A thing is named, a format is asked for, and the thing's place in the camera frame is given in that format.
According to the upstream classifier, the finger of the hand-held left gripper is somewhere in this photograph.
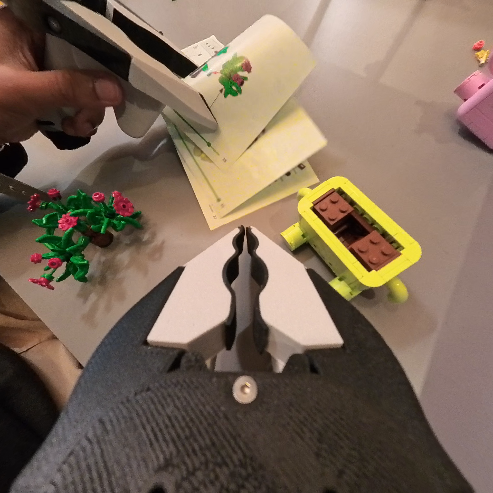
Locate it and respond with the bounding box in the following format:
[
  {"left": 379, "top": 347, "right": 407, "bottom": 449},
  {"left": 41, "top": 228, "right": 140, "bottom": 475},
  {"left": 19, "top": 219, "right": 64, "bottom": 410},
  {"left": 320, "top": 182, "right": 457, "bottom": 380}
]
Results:
[
  {"left": 58, "top": 0, "right": 219, "bottom": 131},
  {"left": 108, "top": 0, "right": 201, "bottom": 78}
]

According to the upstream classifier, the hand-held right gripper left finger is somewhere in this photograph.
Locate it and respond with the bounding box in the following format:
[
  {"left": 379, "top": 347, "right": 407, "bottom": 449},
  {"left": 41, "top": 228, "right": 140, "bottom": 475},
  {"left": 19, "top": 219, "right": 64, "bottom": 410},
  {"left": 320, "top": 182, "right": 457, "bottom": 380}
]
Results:
[{"left": 146, "top": 226, "right": 247, "bottom": 352}]

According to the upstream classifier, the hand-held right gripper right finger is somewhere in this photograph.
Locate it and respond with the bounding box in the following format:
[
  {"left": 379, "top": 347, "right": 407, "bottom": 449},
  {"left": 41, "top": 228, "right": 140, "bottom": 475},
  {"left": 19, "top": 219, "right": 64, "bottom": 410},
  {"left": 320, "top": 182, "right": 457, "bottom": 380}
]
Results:
[{"left": 246, "top": 226, "right": 344, "bottom": 373}]

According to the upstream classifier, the lime green toy planter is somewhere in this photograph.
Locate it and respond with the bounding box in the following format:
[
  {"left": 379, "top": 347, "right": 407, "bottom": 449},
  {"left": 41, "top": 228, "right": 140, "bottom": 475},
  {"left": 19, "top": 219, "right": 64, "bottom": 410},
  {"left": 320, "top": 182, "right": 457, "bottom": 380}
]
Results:
[{"left": 280, "top": 176, "right": 422, "bottom": 304}]

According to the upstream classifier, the instruction booklet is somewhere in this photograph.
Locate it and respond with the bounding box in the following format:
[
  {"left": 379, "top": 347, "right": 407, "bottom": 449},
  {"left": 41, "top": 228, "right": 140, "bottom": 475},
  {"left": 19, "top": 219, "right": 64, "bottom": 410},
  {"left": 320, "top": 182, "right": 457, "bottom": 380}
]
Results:
[{"left": 162, "top": 15, "right": 328, "bottom": 231}]

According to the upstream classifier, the toy flower plant brown base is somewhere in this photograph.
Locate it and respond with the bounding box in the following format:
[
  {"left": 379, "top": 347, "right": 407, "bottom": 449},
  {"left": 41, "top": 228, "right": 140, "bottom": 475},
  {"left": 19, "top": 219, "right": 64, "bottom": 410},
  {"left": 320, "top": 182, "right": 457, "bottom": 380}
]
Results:
[{"left": 27, "top": 188, "right": 143, "bottom": 290}]

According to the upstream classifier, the person's left forearm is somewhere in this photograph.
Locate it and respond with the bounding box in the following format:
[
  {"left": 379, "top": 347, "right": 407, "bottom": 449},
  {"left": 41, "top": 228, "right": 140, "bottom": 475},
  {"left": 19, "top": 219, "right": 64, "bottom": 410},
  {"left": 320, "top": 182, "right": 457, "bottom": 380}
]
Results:
[{"left": 0, "top": 139, "right": 29, "bottom": 185}]

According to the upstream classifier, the person's left hand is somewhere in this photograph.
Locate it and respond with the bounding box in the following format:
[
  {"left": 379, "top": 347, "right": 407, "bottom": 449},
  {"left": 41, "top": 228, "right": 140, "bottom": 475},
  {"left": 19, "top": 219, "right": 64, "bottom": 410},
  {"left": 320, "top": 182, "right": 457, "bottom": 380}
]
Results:
[{"left": 0, "top": 8, "right": 125, "bottom": 144}]

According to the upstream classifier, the pink brick planter with plant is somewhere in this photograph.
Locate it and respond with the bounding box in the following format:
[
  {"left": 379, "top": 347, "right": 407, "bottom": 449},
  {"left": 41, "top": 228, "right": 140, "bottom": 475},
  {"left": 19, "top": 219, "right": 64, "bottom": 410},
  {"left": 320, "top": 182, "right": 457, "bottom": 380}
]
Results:
[{"left": 454, "top": 50, "right": 493, "bottom": 150}]

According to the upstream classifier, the grey perforated strap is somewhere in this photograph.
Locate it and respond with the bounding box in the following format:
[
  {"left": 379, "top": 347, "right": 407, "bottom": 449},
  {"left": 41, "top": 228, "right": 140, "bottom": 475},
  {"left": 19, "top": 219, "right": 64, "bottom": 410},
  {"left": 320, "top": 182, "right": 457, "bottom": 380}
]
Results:
[{"left": 0, "top": 173, "right": 46, "bottom": 202}]

